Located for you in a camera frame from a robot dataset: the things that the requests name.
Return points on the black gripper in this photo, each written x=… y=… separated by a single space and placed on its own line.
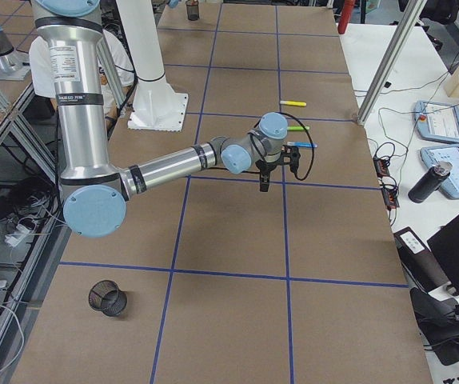
x=266 y=170

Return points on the blue marker pen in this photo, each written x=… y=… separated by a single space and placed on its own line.
x=302 y=144

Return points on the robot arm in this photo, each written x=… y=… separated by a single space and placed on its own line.
x=96 y=191
x=172 y=3

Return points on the green marker pen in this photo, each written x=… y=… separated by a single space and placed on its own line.
x=298 y=128

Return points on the yellow marker pen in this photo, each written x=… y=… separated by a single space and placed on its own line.
x=292 y=103

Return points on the black water bottle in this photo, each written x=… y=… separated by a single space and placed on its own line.
x=430 y=181

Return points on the far teach pendant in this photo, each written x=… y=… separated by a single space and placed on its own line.
x=437 y=122

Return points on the teach pendant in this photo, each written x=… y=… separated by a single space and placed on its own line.
x=445 y=153
x=437 y=122

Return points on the black box with label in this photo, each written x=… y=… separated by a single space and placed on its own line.
x=420 y=261

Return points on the black mesh pencil cup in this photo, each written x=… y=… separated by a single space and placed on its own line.
x=192 y=10
x=106 y=297

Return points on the red fire extinguisher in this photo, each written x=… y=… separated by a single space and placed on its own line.
x=345 y=16

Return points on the near black mesh pencil cup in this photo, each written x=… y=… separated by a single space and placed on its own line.
x=106 y=297

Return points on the near teach pendant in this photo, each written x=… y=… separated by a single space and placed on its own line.
x=445 y=153

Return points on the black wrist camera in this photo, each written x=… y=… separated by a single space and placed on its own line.
x=291 y=158

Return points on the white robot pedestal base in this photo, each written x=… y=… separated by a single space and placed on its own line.
x=156 y=105

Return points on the aluminium frame post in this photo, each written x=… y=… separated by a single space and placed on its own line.
x=396 y=44

